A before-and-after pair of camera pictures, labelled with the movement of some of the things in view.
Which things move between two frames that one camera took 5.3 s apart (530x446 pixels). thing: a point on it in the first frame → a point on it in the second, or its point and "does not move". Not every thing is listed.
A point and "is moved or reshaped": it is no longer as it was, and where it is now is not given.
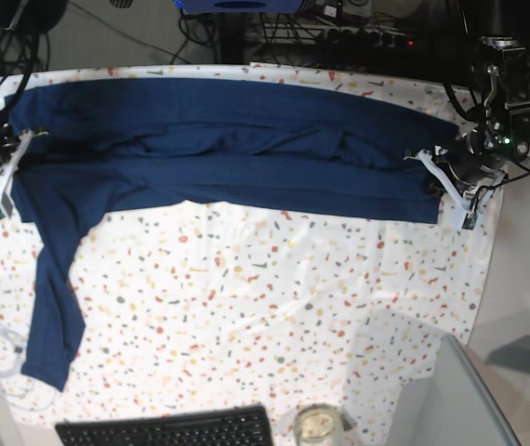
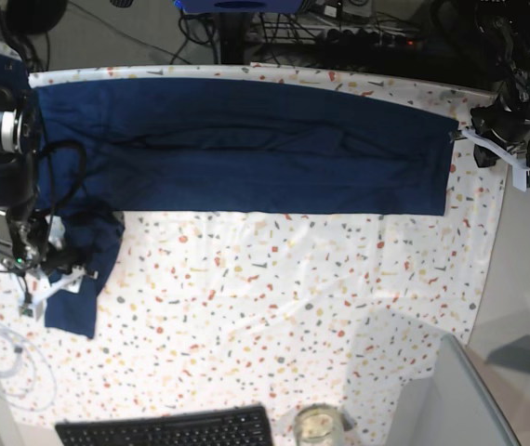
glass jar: x=318 y=425 does not move
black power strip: x=371 y=38 does not move
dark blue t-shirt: x=88 y=144 is moved or reshaped
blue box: x=240 y=6 does not move
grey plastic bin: x=456 y=406 does not move
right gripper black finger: x=434 y=187 → x=484 y=157
